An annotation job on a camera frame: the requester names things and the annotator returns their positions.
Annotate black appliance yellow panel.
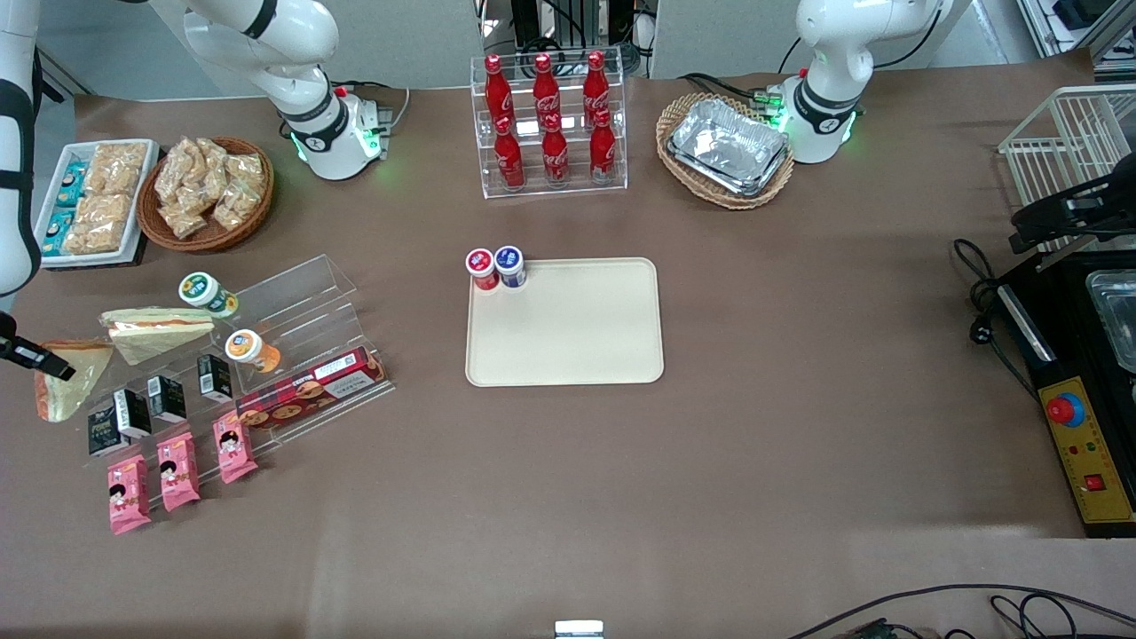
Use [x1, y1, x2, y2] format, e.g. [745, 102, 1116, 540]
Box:
[998, 248, 1136, 540]

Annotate white wire rack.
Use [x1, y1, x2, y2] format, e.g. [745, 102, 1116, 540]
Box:
[998, 84, 1136, 258]

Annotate red lid cup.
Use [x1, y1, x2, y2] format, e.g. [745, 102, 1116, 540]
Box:
[466, 248, 500, 291]

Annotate pink snack pack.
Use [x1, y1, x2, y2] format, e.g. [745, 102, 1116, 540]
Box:
[212, 413, 259, 485]
[157, 432, 201, 513]
[108, 454, 152, 536]

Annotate black power cable with plug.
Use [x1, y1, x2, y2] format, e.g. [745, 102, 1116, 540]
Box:
[953, 238, 1041, 400]

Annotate stacked foil containers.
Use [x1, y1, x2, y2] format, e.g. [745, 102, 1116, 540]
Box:
[667, 98, 791, 198]

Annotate white rectangular snack tray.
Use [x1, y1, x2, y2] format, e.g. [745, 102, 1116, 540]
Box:
[27, 139, 161, 269]

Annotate triangle sandwich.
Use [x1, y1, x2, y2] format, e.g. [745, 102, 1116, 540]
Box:
[34, 342, 114, 423]
[99, 307, 216, 367]

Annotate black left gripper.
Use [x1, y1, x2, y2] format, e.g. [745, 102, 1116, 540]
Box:
[1010, 155, 1136, 254]

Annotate round brown wicker basket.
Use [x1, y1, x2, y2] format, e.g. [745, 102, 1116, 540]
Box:
[138, 136, 276, 254]

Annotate green lid cup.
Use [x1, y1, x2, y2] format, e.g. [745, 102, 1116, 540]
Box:
[178, 272, 239, 319]

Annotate small black carton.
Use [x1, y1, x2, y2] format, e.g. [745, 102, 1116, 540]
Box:
[146, 375, 187, 424]
[197, 353, 233, 402]
[87, 406, 125, 458]
[114, 388, 153, 440]

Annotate steel pan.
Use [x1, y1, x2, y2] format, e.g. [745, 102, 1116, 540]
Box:
[1087, 271, 1136, 374]

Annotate clear acrylic bottle rack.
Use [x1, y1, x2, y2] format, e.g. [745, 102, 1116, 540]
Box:
[470, 55, 629, 200]

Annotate orange lid cup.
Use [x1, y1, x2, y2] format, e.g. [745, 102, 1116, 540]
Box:
[225, 329, 282, 374]

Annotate red cola bottle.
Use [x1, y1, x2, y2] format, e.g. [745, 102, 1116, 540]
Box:
[485, 55, 516, 121]
[541, 113, 571, 188]
[532, 53, 561, 121]
[583, 51, 611, 116]
[589, 108, 618, 185]
[493, 115, 525, 192]

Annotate light oval wicker basket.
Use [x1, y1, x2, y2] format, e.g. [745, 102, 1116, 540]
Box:
[657, 92, 796, 211]

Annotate red cookie box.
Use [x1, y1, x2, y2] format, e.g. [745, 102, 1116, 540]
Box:
[235, 347, 389, 430]

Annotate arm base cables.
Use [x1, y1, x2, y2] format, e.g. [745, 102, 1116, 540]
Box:
[333, 80, 411, 162]
[679, 69, 804, 121]

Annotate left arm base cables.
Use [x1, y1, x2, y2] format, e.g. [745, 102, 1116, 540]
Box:
[679, 69, 804, 121]

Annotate black background equipment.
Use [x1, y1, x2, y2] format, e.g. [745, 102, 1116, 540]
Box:
[475, 0, 659, 79]

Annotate tan cracker pack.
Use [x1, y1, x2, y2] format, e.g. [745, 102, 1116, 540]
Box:
[62, 193, 134, 256]
[83, 142, 148, 198]

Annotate aluminium frame shelving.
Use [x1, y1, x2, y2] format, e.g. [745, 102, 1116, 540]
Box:
[1016, 0, 1136, 67]

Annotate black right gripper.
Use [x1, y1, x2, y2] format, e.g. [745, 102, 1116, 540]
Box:
[0, 311, 76, 381]

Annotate clear acrylic tiered shelf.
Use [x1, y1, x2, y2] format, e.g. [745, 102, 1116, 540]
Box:
[40, 255, 396, 511]

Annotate dark diagonal bar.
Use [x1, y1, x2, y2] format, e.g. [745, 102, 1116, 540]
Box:
[34, 49, 91, 97]

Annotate teal snack pack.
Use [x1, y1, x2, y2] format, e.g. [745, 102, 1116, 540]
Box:
[42, 209, 77, 258]
[57, 160, 88, 208]

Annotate grey metal handle bar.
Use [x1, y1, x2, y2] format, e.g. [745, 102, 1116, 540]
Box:
[998, 284, 1057, 363]

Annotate red knob blue ring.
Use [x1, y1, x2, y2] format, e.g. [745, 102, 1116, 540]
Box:
[1045, 391, 1085, 429]

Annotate black floor cables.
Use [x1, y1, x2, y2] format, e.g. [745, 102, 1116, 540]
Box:
[788, 583, 1136, 639]

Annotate cream plastic tray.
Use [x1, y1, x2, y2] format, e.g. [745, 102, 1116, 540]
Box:
[465, 257, 665, 388]

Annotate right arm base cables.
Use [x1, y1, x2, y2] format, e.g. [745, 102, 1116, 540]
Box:
[333, 80, 411, 162]

